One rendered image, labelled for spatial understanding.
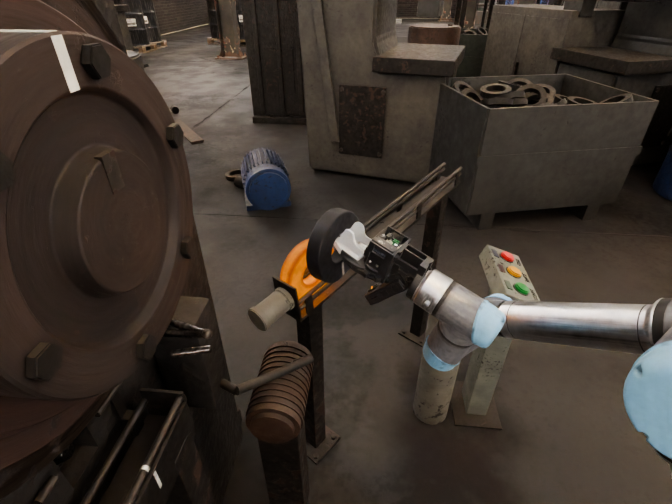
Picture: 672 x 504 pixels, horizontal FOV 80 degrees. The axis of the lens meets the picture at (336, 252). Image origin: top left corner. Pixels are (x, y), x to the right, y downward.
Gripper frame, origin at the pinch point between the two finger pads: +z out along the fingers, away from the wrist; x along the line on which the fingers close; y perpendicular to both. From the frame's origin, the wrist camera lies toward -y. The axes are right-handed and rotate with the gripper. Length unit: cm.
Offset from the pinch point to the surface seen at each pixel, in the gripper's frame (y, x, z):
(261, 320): -18.4, 14.6, 4.2
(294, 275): -13.4, 3.3, 5.5
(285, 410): -30.9, 20.4, -10.0
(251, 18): -55, -263, 279
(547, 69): -18, -350, 20
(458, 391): -74, -49, -44
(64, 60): 40, 45, 1
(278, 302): -17.1, 9.2, 4.5
